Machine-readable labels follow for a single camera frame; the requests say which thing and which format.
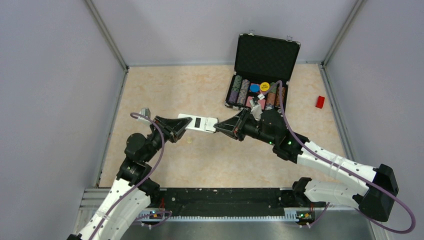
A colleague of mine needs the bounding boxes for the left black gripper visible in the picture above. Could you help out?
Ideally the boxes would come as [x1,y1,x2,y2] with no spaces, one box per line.
[143,114,193,162]

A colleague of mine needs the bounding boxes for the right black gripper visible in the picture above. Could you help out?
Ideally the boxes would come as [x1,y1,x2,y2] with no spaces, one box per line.
[214,108,277,146]

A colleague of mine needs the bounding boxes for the white remote control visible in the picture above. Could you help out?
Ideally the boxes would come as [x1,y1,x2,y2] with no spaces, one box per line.
[178,113,219,133]

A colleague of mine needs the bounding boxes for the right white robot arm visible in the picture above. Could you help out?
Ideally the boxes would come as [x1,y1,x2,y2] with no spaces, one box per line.
[214,108,399,222]

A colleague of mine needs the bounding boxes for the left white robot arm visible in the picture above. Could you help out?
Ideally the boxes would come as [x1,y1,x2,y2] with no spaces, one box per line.
[68,112,193,240]

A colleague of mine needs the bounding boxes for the red card deck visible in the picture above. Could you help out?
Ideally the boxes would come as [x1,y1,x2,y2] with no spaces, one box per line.
[245,96,266,110]

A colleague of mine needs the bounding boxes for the blue dealer chip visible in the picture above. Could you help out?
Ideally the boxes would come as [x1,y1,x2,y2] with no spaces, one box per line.
[249,83,260,93]

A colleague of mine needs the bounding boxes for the yellow dealer chip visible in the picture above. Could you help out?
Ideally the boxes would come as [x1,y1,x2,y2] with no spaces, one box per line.
[259,82,270,92]

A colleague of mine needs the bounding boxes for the black poker chip case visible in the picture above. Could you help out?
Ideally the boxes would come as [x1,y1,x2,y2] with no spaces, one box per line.
[224,33,301,110]

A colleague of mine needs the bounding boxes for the red block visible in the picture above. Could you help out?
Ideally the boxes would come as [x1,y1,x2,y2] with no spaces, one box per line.
[315,95,326,109]

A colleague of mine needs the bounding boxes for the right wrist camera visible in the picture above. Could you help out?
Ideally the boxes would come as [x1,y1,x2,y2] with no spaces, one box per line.
[250,93,265,121]

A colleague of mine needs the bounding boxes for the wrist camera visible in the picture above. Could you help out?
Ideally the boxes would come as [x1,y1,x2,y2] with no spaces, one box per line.
[136,107,151,124]
[250,93,265,121]

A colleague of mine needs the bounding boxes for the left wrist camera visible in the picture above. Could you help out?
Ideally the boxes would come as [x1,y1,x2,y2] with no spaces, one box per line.
[136,107,151,124]

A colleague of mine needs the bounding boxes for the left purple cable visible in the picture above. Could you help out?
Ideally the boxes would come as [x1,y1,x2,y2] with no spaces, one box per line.
[87,112,173,240]

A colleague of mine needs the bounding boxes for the purple cable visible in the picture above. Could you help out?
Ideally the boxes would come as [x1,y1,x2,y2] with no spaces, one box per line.
[87,112,173,240]
[269,80,417,235]

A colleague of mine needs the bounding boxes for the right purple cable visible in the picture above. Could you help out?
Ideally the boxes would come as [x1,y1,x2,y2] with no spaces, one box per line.
[269,80,417,235]

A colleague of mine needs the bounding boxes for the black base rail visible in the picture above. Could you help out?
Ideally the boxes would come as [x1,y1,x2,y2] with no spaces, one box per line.
[79,187,382,229]

